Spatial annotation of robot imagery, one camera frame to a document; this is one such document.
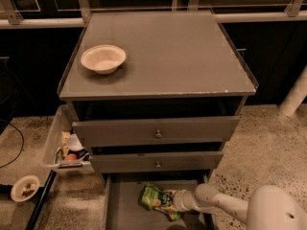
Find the brass top drawer knob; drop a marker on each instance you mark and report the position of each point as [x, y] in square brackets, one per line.
[158, 134]

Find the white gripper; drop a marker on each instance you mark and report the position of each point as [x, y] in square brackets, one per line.
[179, 200]

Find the grey top drawer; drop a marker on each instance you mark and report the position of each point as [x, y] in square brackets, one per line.
[114, 133]

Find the grey bottom drawer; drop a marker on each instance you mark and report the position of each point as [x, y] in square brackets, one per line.
[124, 210]

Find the brass middle drawer knob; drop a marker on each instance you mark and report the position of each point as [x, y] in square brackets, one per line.
[158, 165]

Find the grey middle drawer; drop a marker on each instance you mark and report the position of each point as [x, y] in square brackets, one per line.
[145, 162]

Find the orange item in bin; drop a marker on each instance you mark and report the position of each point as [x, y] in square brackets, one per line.
[71, 157]

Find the grey drawer cabinet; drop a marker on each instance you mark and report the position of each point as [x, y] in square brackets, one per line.
[180, 64]

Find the green rice chip bag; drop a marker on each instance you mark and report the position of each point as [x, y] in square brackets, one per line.
[160, 200]

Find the grey drawer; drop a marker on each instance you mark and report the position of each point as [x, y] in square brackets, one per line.
[145, 162]
[114, 133]
[124, 210]

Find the metal railing bar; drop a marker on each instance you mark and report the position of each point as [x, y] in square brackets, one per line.
[220, 18]

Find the white pipe post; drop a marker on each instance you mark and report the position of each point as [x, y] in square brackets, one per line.
[296, 95]

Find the white cup in bin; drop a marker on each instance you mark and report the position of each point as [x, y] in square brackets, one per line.
[73, 143]

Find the brass drawer knob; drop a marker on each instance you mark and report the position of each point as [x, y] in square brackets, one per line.
[158, 134]
[158, 165]

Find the white bowl on floor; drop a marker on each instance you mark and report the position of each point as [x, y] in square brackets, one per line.
[25, 188]

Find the clear plastic storage bin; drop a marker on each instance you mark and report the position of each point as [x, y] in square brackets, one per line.
[62, 123]

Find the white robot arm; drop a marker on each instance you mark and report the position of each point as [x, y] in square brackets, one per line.
[269, 207]

